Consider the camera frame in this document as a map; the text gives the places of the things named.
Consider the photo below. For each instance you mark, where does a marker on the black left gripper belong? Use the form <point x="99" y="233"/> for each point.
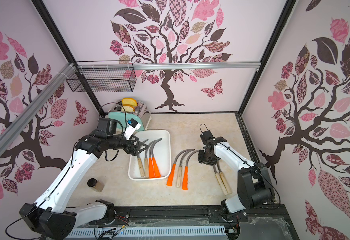
<point x="134" y="151"/>

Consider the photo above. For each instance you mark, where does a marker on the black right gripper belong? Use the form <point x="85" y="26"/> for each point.
<point x="205" y="157"/>

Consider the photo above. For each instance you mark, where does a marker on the orange handle sickle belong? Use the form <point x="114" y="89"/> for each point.
<point x="157" y="173"/>
<point x="174" y="170"/>
<point x="151" y="166"/>
<point x="185" y="177"/>

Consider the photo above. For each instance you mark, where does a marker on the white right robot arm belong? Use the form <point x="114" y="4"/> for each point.
<point x="254" y="187"/>

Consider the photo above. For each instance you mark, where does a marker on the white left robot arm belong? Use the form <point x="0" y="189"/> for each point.
<point x="60" y="191"/>

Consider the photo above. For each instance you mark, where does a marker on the white plastic storage tray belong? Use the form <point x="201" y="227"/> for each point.
<point x="162" y="153"/>

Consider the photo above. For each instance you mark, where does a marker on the mint green toaster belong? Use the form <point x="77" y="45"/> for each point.
<point x="141" y="114"/>

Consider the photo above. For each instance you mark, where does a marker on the yellow bread slice front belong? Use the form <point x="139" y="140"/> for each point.
<point x="128" y="108"/>

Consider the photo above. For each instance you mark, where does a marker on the yellow bread slice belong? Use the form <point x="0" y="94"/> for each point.
<point x="129" y="102"/>
<point x="128" y="108"/>

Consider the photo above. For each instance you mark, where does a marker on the yellow bread slice back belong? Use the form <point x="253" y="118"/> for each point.
<point x="129" y="102"/>

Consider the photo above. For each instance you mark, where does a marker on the small glass spice jar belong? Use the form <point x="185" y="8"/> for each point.
<point x="95" y="185"/>

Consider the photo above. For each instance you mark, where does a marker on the black wire basket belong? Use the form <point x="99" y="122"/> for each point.
<point x="103" y="76"/>

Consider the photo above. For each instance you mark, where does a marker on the black base frame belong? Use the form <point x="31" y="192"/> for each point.
<point x="169" y="214"/>

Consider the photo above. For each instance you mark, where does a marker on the aluminium rail back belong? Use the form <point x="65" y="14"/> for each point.
<point x="175" y="65"/>

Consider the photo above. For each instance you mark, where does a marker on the aluminium rail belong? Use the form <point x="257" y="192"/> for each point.
<point x="17" y="126"/>
<point x="175" y="65"/>

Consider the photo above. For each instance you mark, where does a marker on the white vented cable duct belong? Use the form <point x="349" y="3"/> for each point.
<point x="146" y="232"/>

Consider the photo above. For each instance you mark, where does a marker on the aluminium rail left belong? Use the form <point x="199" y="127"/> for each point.
<point x="17" y="126"/>

